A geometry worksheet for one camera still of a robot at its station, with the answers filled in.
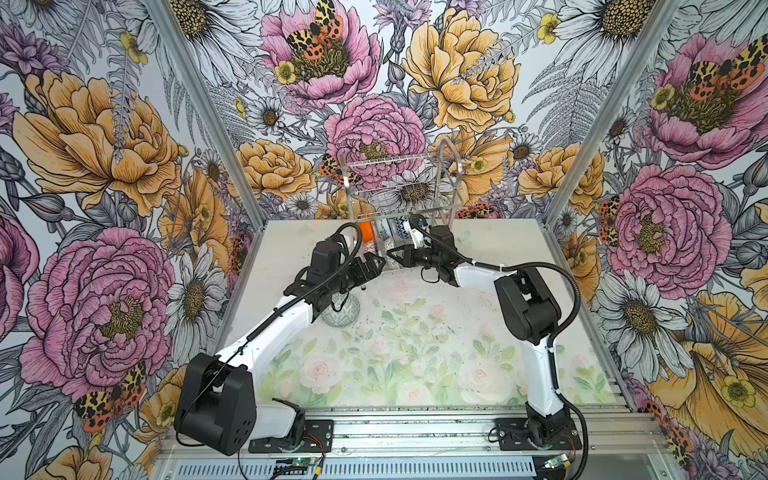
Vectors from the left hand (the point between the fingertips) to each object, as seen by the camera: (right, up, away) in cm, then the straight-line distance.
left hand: (374, 274), depth 83 cm
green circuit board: (-16, -43, -12) cm, 47 cm away
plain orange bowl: (-4, +13, +19) cm, 23 cm away
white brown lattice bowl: (+3, +8, +13) cm, 16 cm away
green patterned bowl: (-10, -13, +11) cm, 20 cm away
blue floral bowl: (+2, +14, +19) cm, 23 cm away
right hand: (+5, +4, +12) cm, 14 cm away
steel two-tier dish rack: (+3, +28, +33) cm, 43 cm away
